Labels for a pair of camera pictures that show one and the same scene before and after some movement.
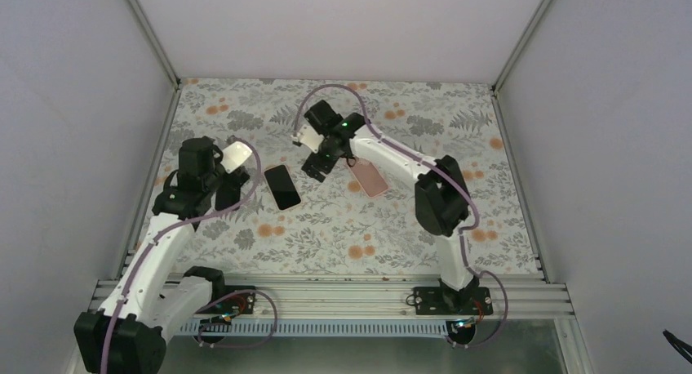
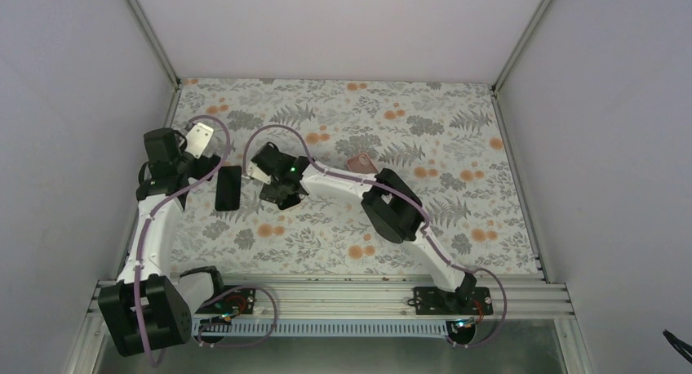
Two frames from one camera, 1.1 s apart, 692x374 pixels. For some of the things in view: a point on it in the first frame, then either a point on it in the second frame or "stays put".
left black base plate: [240, 303] stays put
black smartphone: [228, 193] stays put
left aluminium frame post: [151, 33] stays put
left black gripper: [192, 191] to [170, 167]
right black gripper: [314, 171] to [273, 194]
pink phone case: [368, 175] stays put
